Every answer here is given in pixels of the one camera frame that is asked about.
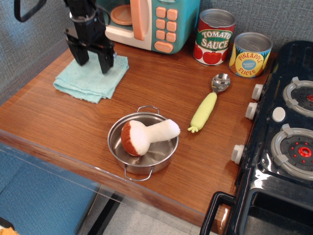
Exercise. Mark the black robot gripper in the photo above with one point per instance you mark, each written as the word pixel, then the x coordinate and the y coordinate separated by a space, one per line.
pixel 88 34

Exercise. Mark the light blue cloth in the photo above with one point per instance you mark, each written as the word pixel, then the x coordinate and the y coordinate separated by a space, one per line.
pixel 87 82

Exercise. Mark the orange microwave turntable plate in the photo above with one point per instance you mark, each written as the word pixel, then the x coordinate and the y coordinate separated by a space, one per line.
pixel 121 15

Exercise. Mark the toy microwave teal and cream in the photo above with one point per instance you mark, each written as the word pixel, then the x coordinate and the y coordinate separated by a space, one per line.
pixel 158 25

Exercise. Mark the plush mushroom toy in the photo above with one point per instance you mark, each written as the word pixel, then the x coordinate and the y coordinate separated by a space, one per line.
pixel 136 137

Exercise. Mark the tomato sauce can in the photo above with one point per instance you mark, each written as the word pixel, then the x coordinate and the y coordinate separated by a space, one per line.
pixel 215 30

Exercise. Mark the pineapple slices can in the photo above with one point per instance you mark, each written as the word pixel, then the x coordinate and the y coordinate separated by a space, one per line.
pixel 250 53

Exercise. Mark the orange object at corner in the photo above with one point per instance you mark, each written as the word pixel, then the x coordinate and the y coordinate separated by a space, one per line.
pixel 7 228

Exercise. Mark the black toy stove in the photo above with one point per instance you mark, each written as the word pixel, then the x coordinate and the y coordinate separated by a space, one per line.
pixel 274 184

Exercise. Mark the steel pot with handles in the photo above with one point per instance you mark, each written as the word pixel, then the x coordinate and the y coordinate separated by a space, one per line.
pixel 158 156

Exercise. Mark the spoon with green handle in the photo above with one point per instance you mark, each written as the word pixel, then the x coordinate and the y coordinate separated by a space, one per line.
pixel 219 83

